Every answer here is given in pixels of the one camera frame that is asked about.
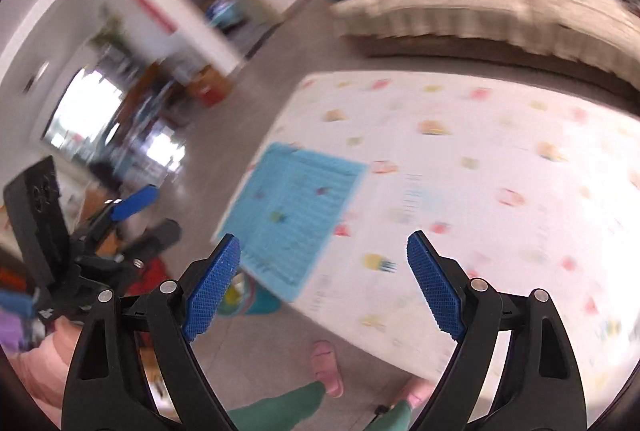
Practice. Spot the dark wooden dining furniture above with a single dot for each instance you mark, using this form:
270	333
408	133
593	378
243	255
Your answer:
150	101

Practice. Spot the fruit print tablecloth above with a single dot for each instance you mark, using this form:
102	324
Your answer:
500	161

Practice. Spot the light blue plastic item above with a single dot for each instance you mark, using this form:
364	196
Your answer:
225	11

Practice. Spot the blue grid game mat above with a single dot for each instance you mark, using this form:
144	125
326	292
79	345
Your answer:
300	201

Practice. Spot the teal trash bin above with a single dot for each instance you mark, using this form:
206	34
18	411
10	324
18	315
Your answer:
260	303

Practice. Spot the red printed sign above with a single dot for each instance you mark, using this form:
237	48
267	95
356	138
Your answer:
150	278

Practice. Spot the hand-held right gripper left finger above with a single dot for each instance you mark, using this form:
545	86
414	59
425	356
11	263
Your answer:
212	291

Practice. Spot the beige quilted sofa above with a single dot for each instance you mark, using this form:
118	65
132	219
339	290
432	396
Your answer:
475	6

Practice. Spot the cardboard box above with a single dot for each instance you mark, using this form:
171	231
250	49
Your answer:
210	88

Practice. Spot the red paper banner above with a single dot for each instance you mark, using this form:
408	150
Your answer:
147	6

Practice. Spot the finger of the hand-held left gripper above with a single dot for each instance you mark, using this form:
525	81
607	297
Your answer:
135	203
155	238

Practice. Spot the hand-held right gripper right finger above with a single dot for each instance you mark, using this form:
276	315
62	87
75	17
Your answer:
435	286

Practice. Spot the person's left forearm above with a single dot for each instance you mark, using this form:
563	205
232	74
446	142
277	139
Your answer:
40	361

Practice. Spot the pink slipper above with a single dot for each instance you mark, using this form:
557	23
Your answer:
417	391
327	368

